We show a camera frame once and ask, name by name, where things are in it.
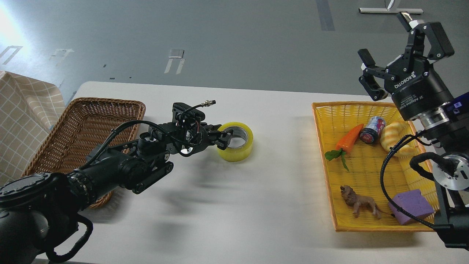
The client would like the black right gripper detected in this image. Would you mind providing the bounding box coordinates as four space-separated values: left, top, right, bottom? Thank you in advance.
357 12 455 121

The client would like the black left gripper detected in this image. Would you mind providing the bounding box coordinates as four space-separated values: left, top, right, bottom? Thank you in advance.
180 122 233 154

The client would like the yellow tape roll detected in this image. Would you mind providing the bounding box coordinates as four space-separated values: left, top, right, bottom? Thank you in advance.
217 122 254 162

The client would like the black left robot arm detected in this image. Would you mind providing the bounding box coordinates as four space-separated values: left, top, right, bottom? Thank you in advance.
0 100 234 264

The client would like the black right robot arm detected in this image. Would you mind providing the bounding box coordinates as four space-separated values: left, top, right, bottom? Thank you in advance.
358 12 469 250

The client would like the white stand base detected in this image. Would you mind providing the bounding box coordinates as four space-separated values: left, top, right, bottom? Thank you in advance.
358 0 424 15

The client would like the toy bread croissant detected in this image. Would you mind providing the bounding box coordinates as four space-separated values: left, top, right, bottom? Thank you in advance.
380 121 416 157

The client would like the small soda can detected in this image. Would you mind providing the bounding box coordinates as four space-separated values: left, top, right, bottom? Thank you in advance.
359 116 386 145

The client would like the yellow plastic basket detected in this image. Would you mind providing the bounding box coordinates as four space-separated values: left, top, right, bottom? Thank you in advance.
311 101 439 232

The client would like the orange toy carrot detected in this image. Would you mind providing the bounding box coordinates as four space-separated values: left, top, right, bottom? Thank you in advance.
324 124 364 172

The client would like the brown wicker basket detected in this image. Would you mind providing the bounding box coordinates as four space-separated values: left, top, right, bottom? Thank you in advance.
23 97 146 209

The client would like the purple foam block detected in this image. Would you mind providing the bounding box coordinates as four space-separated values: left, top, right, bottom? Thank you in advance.
388 189 435 226

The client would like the brown toy lion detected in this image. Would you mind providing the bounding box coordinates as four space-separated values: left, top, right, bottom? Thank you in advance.
340 184 396 220

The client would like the beige checkered cloth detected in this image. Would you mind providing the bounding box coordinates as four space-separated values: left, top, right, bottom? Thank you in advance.
0 71 65 184

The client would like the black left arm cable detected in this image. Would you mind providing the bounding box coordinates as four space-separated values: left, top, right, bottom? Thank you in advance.
82 100 217 169

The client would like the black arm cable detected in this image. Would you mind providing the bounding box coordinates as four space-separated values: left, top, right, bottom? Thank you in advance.
82 100 217 169
380 134 436 230

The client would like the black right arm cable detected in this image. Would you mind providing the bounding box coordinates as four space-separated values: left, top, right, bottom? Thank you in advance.
380 134 436 230

